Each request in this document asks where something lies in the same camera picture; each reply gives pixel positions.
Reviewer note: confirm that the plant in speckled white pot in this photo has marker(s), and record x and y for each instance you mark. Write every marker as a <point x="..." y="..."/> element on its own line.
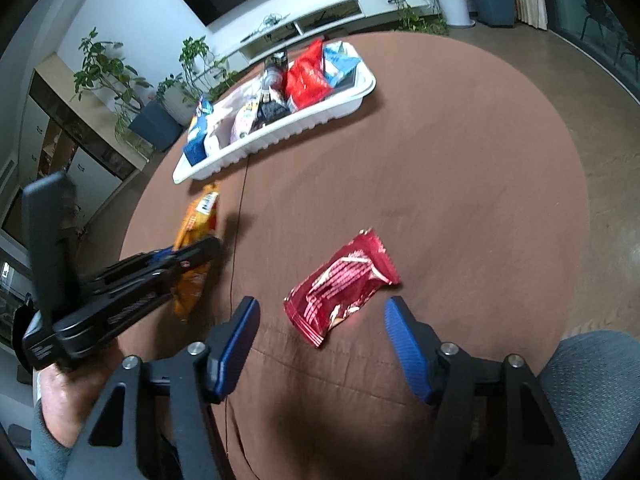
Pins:
<point x="175" y="100"/>

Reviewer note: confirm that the person's grey trouser leg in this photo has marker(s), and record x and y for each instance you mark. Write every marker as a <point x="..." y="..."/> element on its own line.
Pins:
<point x="595" y="400"/>

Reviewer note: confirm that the dark red snack packet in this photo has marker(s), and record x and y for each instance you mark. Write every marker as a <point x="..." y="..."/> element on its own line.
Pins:
<point x="340" y="285"/>

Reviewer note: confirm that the person's left hand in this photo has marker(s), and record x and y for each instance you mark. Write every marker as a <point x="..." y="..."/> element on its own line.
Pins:
<point x="67" y="397"/>

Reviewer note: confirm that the red chip bag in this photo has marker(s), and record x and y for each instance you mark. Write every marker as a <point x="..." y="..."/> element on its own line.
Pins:
<point x="307" y="80"/>

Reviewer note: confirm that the white television console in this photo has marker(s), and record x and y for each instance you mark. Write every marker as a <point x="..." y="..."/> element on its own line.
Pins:
<point x="380" y="4"/>

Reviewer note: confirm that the dark blue snack packet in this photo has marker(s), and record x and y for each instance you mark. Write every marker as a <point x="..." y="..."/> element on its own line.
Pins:
<point x="195" y="149"/>

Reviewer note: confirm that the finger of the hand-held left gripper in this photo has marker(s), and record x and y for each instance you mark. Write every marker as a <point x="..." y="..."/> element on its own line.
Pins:
<point x="197" y="252"/>
<point x="135" y="262"/>

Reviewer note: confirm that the person's left forearm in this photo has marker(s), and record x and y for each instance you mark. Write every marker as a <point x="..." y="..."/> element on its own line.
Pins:
<point x="47" y="455"/>

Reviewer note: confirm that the black patio chair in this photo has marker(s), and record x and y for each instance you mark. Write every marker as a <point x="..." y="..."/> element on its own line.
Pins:
<point x="595" y="7"/>

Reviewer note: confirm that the orange snack packet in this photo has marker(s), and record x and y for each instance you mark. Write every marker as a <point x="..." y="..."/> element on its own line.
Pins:
<point x="200" y="215"/>

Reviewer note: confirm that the glass sliding door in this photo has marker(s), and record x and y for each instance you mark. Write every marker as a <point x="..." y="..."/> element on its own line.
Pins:
<point x="595" y="20"/>

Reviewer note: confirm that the tall leafy tree blue planter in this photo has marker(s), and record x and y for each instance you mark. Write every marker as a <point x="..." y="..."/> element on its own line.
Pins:
<point x="155" y="125"/>

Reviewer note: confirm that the trailing vine plant on stand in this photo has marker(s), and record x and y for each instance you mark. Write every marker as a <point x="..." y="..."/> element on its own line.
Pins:
<point x="200" y="60"/>

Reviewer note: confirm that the white foam tray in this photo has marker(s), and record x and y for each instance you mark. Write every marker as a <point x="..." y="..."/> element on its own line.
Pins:
<point x="320" y="110"/>

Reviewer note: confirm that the wooden wall cabinet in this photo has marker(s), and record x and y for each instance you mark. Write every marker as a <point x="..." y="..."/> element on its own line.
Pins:
<point x="65" y="130"/>

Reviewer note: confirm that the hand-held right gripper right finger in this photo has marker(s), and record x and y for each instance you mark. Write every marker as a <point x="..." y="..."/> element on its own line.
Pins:
<point x="407" y="350"/>

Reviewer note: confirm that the low vine plant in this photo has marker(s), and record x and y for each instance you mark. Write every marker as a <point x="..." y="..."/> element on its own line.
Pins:
<point x="420" y="22"/>

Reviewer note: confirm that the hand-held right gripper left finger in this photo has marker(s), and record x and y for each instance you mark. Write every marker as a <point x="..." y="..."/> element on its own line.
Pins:
<point x="235" y="345"/>

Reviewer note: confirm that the large light blue snack packet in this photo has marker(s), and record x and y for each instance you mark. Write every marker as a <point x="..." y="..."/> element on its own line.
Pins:
<point x="340" y="65"/>

